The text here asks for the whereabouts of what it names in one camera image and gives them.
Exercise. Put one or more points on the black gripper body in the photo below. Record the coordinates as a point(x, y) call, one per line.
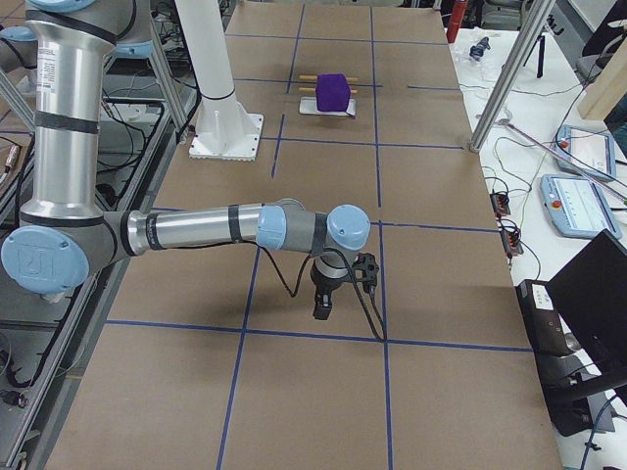
point(323, 285)

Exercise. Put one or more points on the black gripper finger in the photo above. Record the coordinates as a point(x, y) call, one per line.
point(322, 306)

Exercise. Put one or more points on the purple towel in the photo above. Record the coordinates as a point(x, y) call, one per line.
point(333, 94)

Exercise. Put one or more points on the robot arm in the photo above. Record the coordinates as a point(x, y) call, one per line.
point(64, 237)

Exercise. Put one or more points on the black usb hub right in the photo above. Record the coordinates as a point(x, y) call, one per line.
point(511, 241)

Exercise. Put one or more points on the black usb hub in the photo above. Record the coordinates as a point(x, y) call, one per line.
point(500, 204)
point(511, 241)

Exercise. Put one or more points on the black usb hub left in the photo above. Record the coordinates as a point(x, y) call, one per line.
point(500, 204)

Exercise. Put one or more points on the lower teach pendant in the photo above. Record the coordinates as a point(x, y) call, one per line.
point(577, 207)

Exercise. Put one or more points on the teach pendant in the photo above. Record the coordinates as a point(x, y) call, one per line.
point(577, 207)
point(592, 151)

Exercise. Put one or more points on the upper teach pendant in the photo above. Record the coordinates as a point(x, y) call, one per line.
point(592, 151)

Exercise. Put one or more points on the red cylinder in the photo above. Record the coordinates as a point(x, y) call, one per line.
point(455, 20)

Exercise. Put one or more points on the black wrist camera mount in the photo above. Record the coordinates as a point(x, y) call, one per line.
point(366, 271)

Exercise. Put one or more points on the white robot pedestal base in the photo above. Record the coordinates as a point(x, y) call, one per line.
point(224, 130)

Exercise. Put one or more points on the grey aluminium frame post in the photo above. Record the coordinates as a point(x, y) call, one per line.
point(520, 50)

